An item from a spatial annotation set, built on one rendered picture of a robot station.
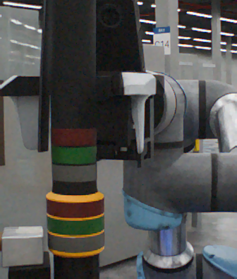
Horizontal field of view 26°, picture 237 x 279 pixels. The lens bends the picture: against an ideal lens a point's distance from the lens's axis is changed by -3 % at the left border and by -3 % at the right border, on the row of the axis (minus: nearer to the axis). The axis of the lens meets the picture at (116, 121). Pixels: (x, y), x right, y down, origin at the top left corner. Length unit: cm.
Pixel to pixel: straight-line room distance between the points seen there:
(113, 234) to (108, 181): 52
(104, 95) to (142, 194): 21
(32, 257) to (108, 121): 14
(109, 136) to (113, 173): 435
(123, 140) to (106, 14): 11
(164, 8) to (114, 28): 688
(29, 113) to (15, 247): 11
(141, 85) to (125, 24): 13
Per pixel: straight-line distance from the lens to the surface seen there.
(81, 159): 37
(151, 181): 63
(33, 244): 39
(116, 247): 498
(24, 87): 40
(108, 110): 46
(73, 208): 38
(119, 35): 49
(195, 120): 99
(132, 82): 36
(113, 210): 486
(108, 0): 48
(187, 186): 63
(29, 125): 42
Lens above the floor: 163
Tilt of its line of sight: 3 degrees down
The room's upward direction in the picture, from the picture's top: straight up
